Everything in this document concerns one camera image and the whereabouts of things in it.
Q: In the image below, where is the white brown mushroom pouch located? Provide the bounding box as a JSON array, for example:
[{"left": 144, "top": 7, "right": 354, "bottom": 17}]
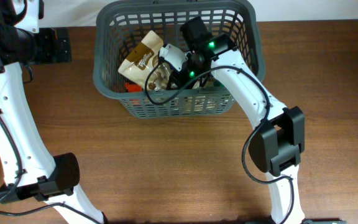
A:
[{"left": 118, "top": 30, "right": 172, "bottom": 91}]

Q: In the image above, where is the grey plastic shopping basket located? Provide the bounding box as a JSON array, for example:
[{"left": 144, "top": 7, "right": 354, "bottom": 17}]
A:
[{"left": 93, "top": 0, "right": 266, "bottom": 119}]

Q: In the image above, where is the orange spaghetti packet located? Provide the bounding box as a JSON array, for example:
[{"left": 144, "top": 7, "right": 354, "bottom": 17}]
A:
[{"left": 125, "top": 82, "right": 143, "bottom": 106}]

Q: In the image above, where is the green lidded jar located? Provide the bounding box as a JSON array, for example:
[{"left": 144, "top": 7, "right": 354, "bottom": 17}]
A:
[{"left": 213, "top": 80, "right": 223, "bottom": 87}]

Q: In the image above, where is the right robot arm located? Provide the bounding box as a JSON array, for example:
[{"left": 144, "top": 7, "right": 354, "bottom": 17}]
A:
[{"left": 160, "top": 17, "right": 305, "bottom": 223}]

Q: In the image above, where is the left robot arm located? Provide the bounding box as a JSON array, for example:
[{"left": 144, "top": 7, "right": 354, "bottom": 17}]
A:
[{"left": 0, "top": 1, "right": 107, "bottom": 223}]

